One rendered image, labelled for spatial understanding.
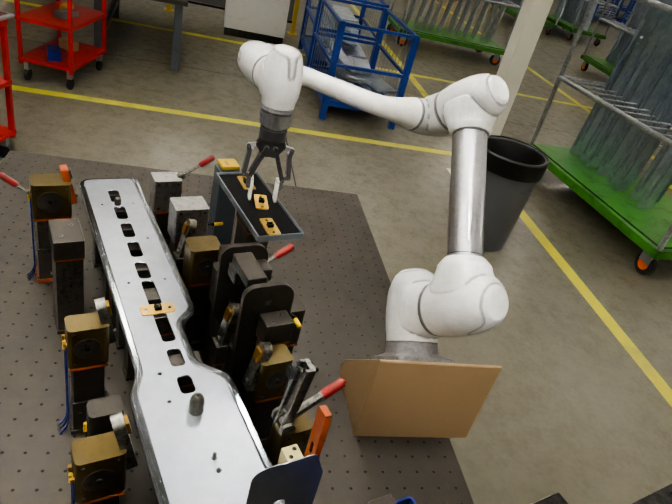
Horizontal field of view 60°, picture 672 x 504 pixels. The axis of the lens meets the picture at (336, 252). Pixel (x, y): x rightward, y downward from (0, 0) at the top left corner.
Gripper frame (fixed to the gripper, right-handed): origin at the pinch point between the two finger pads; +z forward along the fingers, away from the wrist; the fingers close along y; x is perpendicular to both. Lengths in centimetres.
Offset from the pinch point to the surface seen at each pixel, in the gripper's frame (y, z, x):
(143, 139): 50, 119, -292
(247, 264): 6.9, 1.4, 36.3
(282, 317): -1.5, 8.2, 47.3
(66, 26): 118, 66, -375
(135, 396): 30, 21, 61
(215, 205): 11.3, 18.8, -21.6
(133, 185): 38, 20, -32
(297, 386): -1, 5, 72
